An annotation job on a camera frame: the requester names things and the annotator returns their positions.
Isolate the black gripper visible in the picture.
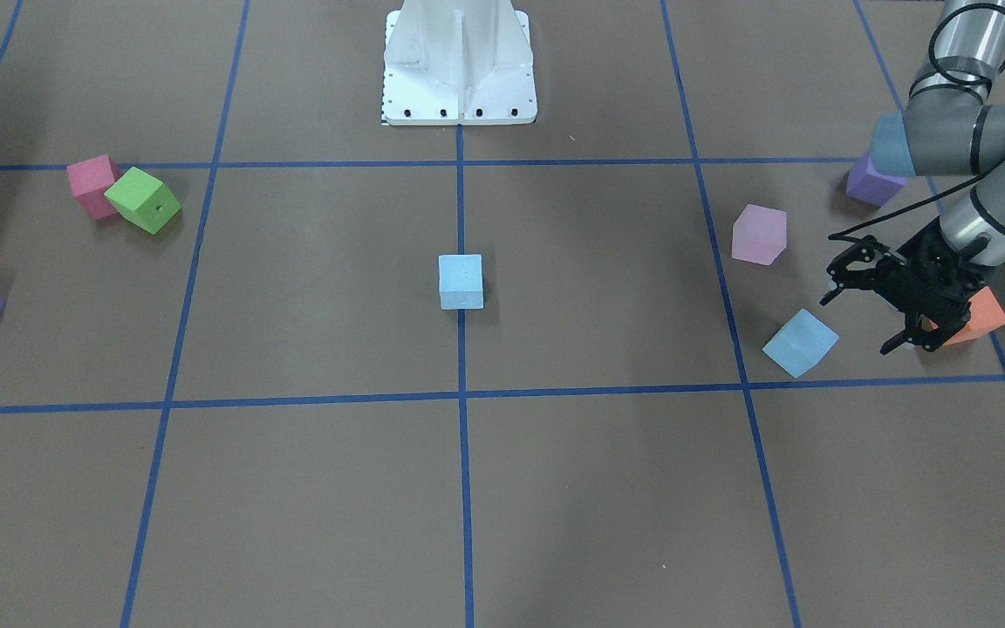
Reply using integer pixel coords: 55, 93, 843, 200
879, 219, 990, 355

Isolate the light blue foam block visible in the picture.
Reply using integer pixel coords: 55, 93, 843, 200
438, 254, 485, 311
762, 309, 840, 378

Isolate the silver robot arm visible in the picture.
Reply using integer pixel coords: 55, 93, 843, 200
869, 1, 1005, 354

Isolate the lilac pink foam block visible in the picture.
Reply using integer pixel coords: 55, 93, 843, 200
731, 204, 789, 266

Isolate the pink foam block near green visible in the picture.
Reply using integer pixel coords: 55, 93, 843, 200
66, 154, 122, 220

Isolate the orange foam block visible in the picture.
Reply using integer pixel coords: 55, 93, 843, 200
942, 287, 1005, 346

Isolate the white pedestal base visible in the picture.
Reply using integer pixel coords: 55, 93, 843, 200
380, 1, 538, 126

